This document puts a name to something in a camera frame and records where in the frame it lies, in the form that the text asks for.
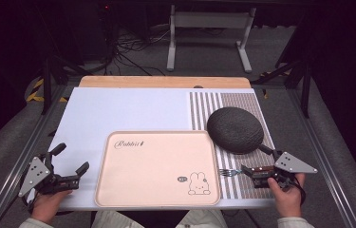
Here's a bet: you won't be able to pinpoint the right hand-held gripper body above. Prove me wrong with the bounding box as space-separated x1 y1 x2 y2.
251 151 319 191

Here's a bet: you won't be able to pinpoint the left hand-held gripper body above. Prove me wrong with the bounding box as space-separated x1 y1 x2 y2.
18 153 82 198

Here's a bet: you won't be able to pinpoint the silver fork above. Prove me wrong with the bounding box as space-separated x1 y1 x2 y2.
218 168 244 178

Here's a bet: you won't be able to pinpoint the person's left hand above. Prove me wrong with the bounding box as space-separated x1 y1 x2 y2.
30 189 72 226

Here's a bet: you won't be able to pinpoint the person's right hand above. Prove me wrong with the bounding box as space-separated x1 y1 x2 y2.
267 173 307 219

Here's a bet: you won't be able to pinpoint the dark round textured plate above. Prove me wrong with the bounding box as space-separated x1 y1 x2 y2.
206 106 265 156

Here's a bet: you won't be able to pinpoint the yellow and black floor tape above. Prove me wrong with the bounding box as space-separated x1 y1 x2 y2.
25 78 69 104

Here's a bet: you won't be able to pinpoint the black metal stand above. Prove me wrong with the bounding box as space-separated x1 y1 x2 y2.
251 58 313 119
40 54 93 116

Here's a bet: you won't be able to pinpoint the white table mat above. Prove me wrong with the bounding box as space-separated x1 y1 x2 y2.
47 87 277 211

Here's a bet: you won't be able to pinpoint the pink tray with rabbit print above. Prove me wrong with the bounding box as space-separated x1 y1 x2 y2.
94 130 221 208

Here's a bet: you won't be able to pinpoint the person's legs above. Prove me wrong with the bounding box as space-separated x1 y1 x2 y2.
90 209 229 228

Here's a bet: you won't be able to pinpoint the striped placemat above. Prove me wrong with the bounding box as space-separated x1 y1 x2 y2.
188 91 276 200

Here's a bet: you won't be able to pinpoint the wooden table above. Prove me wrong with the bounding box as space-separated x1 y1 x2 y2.
78 75 252 89

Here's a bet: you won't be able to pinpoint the dark computer case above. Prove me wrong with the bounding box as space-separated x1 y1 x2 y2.
70 1 120 63

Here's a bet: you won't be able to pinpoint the white metal stand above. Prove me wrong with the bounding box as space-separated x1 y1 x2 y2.
165 4 257 74

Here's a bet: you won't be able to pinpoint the aluminium frame rail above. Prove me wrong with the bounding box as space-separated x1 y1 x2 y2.
0 85 69 228
286 87 356 228

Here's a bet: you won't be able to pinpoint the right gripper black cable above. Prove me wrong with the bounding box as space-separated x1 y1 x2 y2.
292 175 309 207

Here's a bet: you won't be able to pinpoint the black floor cables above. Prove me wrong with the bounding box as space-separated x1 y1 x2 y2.
103 27 171 77

